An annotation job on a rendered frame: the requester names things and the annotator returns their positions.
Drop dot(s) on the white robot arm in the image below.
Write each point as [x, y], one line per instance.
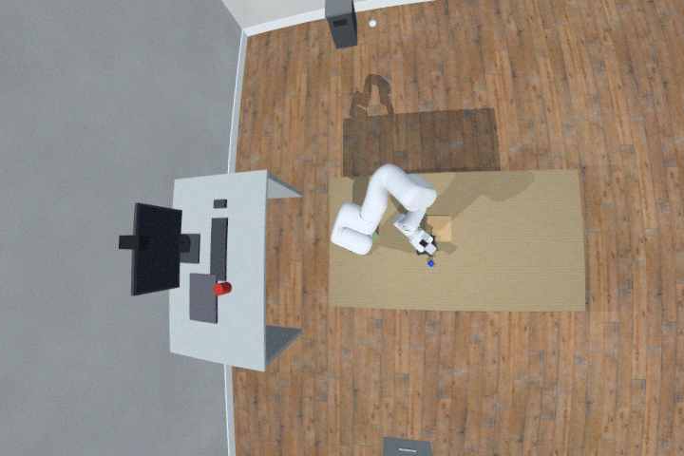
[354, 224]

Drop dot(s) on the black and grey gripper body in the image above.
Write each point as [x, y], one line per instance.
[423, 235]

